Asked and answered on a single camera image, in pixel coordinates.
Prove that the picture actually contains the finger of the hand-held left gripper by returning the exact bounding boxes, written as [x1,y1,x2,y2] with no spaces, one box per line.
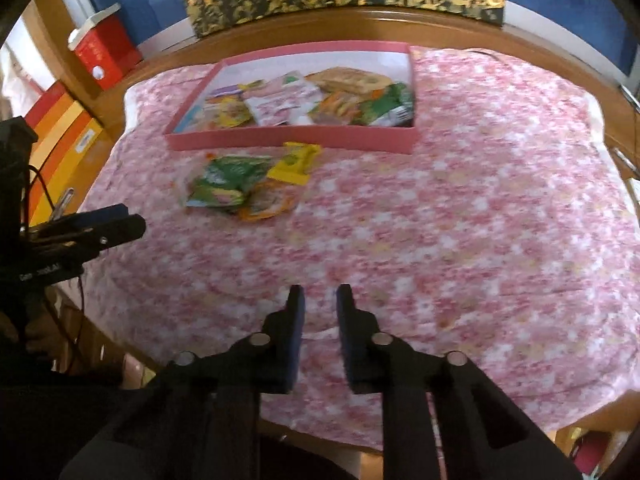
[35,214,147,261]
[30,204,128,238]

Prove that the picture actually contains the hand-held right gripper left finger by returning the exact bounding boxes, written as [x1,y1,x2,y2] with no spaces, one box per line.
[60,284,307,480]

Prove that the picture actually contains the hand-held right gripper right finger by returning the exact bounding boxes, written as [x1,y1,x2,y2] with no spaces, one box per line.
[336,284,583,480]

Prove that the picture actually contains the green snack packet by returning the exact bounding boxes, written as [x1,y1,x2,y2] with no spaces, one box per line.
[357,82,416,127]
[200,155,275,193]
[185,180,246,211]

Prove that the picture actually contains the blue white snack packet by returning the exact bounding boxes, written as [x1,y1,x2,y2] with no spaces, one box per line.
[175,109,212,134]

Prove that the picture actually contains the orange clear snack packet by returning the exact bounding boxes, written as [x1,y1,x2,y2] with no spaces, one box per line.
[237,180,301,223]

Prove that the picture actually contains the yellow snack packet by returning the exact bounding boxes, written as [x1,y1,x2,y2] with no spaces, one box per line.
[202,97,253,128]
[267,142,323,186]

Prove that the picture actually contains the purple white snack pack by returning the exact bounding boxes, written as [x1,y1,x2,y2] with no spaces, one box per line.
[207,85,246,101]

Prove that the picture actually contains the pink shallow tray box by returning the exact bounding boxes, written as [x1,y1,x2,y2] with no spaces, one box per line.
[165,40,420,155]

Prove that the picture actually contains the white pink snack packet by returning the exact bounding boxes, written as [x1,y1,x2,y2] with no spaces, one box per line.
[247,72,323,127]

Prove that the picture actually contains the beige snack packet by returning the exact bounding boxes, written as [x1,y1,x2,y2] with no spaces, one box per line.
[307,67,393,95]

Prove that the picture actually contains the metal spring clip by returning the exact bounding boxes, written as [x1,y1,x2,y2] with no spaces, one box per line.
[50,187,76,223]

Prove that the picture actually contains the orange striped box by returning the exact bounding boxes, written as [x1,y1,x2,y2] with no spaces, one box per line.
[22,82,103,226]

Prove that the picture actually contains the red box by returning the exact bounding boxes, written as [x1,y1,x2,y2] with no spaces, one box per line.
[67,2,143,92]

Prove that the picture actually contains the pink floral tablecloth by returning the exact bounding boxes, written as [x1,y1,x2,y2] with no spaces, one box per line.
[80,45,640,451]

